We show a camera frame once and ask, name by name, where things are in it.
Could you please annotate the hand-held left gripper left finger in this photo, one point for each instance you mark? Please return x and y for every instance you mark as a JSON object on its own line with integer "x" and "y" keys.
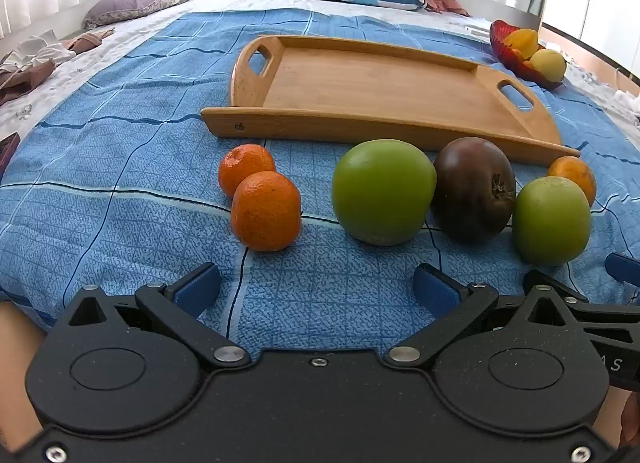
{"x": 197, "y": 289}

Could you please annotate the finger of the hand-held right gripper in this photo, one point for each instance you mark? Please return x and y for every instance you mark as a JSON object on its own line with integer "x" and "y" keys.
{"x": 570, "y": 288}
{"x": 622, "y": 269}

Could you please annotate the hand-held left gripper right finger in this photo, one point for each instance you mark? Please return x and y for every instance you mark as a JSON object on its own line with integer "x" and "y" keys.
{"x": 435, "y": 289}

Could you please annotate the small green apple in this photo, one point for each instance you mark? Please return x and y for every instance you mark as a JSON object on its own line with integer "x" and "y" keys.
{"x": 550, "y": 221}

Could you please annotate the orange mandarin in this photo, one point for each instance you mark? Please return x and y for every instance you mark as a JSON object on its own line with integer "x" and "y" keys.
{"x": 247, "y": 164}
{"x": 266, "y": 211}
{"x": 575, "y": 172}

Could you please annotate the large green apple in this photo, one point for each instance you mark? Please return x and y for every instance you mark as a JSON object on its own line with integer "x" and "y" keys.
{"x": 382, "y": 191}

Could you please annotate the wooden serving tray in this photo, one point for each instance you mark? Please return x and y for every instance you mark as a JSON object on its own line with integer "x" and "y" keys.
{"x": 375, "y": 85}

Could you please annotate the yellow fruits in bowl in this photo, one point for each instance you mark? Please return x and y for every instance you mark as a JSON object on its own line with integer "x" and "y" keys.
{"x": 547, "y": 65}

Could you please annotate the person's right hand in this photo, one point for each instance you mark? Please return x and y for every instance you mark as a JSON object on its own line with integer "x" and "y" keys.
{"x": 629, "y": 413}

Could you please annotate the blue checked bedspread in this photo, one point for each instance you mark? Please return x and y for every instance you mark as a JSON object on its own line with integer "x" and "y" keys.
{"x": 125, "y": 168}

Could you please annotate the white cloth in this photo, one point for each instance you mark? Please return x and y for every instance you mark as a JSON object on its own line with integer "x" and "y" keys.
{"x": 627, "y": 98}

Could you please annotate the person's bare leg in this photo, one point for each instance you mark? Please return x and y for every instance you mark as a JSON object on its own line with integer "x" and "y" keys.
{"x": 15, "y": 368}

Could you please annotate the small orange kumquat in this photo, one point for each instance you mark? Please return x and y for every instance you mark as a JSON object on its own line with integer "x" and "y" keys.
{"x": 527, "y": 64}

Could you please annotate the brown wooden ledge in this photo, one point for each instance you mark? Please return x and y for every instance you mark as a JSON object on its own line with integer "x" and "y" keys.
{"x": 590, "y": 45}

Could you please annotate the red glass fruit bowl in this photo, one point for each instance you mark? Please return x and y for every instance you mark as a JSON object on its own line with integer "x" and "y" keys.
{"x": 505, "y": 57}

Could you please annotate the yellow starfruit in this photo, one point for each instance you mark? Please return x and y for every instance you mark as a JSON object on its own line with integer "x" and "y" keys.
{"x": 522, "y": 40}

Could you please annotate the pinkish brown garment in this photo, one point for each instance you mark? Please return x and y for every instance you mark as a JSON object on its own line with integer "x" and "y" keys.
{"x": 87, "y": 40}

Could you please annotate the white garment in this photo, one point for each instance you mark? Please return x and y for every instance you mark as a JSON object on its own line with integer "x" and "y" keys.
{"x": 37, "y": 50}

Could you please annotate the purple pillow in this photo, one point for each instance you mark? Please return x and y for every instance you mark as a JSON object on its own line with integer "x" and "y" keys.
{"x": 132, "y": 0}

